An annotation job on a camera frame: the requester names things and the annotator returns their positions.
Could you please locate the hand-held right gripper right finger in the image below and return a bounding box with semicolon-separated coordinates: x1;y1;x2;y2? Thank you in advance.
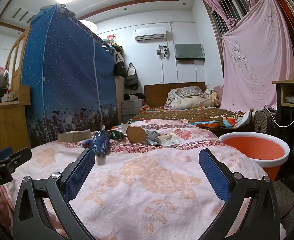
198;148;280;240

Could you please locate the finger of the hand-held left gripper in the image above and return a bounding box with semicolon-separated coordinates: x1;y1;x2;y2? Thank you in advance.
0;147;33;174
0;147;13;166

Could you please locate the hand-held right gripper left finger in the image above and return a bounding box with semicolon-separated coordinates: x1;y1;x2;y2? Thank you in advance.
13;148;97;240

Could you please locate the blue packet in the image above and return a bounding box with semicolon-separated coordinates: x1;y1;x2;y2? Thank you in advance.
83;130;110;158

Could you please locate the orange plastic basin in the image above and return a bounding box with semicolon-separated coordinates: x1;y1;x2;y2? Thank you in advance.
218;132;290;182

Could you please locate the green wrapper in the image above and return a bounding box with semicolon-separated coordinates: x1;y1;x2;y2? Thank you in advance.
108;129;125;141

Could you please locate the white plastic packet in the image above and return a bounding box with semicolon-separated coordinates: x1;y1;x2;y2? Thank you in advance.
159;132;180;146

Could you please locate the grey wrapper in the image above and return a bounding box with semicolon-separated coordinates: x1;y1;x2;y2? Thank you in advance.
145;129;161;146

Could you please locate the wooden cabinet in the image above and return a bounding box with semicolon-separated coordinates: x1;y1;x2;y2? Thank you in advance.
0;25;32;153

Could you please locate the tan cardboard box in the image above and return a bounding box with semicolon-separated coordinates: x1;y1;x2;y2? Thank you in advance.
57;129;91;143

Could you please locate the bed with colourful blanket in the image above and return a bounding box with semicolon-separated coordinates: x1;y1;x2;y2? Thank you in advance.
127;103;253;131

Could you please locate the pink floral bedspread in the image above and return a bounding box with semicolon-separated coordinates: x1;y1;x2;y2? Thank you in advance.
0;120;268;240

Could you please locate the checked travel bag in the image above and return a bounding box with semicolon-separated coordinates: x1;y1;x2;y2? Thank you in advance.
254;108;278;141

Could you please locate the cream pillow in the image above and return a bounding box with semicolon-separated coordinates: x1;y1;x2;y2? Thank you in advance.
164;97;214;110

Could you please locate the yellow crumpled cloth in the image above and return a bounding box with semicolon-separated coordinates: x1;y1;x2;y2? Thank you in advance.
203;88;220;107

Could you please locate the grey nightstand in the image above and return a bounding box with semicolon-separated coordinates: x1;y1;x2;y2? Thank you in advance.
121;98;145;123

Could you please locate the floral pillow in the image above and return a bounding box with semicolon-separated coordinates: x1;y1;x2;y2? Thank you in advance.
166;86;205;103

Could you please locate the blue dotted fabric wardrobe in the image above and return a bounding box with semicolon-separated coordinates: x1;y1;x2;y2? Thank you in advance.
20;4;120;148

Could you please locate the black tissue box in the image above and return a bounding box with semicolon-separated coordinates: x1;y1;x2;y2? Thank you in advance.
127;93;145;101

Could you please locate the wooden bed headboard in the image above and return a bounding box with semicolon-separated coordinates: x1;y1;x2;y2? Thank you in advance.
144;82;206;106

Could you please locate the grey tote bag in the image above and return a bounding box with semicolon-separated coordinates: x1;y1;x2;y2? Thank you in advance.
125;63;139;91

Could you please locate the black handbag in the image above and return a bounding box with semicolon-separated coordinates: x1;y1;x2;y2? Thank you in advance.
114;53;128;78

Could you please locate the wooden desk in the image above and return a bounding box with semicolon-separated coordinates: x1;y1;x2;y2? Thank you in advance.
272;79;294;157

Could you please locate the hanging pink sheet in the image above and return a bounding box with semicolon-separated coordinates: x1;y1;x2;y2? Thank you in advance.
221;0;294;113

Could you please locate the clutter atop wardrobe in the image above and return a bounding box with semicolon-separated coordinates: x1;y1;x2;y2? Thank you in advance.
101;33;124;55

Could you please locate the white round lantern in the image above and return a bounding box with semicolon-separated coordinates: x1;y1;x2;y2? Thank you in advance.
80;20;97;33

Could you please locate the white air conditioner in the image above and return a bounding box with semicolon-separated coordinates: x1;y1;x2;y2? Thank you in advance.
134;27;167;41

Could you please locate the barred window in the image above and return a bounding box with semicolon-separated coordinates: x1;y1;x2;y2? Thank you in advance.
201;0;294;58

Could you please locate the dark red cloth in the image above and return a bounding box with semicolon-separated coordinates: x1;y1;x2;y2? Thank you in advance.
270;0;294;48

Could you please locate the white cable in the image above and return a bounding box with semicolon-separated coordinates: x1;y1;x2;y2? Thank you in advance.
264;106;294;128

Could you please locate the covered wall television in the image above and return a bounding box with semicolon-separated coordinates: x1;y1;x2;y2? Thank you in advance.
173;43;205;61

